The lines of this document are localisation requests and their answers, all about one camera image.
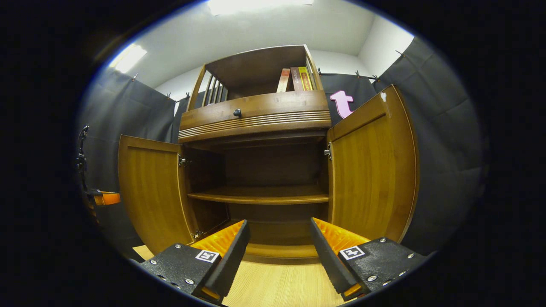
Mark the dark red book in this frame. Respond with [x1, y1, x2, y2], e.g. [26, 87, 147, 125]
[290, 67, 304, 92]

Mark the large ceiling light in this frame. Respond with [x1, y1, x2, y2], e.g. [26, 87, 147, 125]
[208, 0, 314, 16]

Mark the black backdrop cloth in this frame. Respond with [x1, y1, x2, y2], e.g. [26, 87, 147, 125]
[77, 36, 485, 256]

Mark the small ceiling light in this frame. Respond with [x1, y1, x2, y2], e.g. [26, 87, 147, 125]
[109, 44, 148, 74]

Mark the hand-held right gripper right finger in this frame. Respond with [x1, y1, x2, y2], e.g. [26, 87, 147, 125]
[310, 217, 428, 301]

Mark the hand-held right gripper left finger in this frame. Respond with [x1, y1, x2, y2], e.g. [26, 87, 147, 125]
[140, 219, 251, 304]

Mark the wooden cabinet door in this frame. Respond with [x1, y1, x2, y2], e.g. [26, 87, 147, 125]
[118, 135, 199, 255]
[326, 84, 420, 243]

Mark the wooden inner shelf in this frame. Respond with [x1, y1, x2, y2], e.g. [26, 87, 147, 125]
[187, 185, 330, 205]

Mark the wooden drawer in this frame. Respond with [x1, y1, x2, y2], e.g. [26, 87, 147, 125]
[178, 90, 332, 143]

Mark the wooden double-door shoe cabinet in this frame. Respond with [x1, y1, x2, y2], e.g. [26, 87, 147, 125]
[118, 44, 420, 259]

